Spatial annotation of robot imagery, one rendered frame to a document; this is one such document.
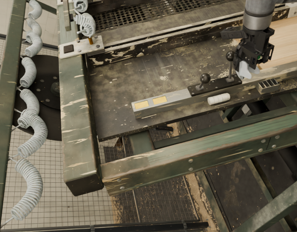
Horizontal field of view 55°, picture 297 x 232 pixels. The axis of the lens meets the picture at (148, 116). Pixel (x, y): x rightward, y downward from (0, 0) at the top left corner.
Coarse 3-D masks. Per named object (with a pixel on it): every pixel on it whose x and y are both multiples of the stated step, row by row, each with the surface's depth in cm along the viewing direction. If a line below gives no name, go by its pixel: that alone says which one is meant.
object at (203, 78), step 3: (201, 75) 95; (204, 75) 95; (207, 75) 95; (210, 75) 96; (201, 78) 95; (204, 78) 95; (207, 78) 95; (210, 78) 95; (201, 81) 96; (204, 81) 95; (207, 81) 95; (201, 84) 101; (195, 87) 107; (198, 87) 105; (201, 87) 105; (198, 90) 106
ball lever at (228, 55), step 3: (228, 51) 100; (231, 51) 99; (228, 54) 99; (231, 54) 99; (228, 57) 99; (231, 57) 99; (228, 60) 100; (231, 60) 100; (231, 63) 102; (231, 66) 103; (231, 69) 104; (231, 72) 105; (228, 75) 106; (231, 75) 106; (228, 78) 107; (231, 78) 106; (228, 81) 106; (231, 81) 107
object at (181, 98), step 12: (264, 72) 109; (276, 72) 109; (288, 72) 108; (240, 84) 107; (252, 84) 108; (156, 96) 108; (168, 96) 107; (180, 96) 106; (204, 96) 107; (132, 108) 108; (144, 108) 104; (156, 108) 105; (168, 108) 107
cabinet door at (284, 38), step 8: (296, 16) 135; (272, 24) 133; (280, 24) 132; (288, 24) 132; (296, 24) 131; (280, 32) 129; (288, 32) 128; (296, 32) 128; (272, 40) 126; (280, 40) 125; (288, 40) 125; (296, 40) 124; (280, 48) 121; (288, 48) 121; (296, 48) 120; (272, 56) 119; (280, 56) 118; (288, 56) 117; (296, 56) 117; (264, 64) 116; (272, 64) 115; (280, 64) 114
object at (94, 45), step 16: (80, 16) 116; (224, 16) 133; (240, 16) 133; (288, 16) 134; (160, 32) 130; (176, 32) 128; (192, 32) 128; (208, 32) 130; (80, 48) 122; (96, 48) 121; (112, 48) 126; (128, 48) 127; (144, 48) 129; (160, 48) 131; (96, 64) 129
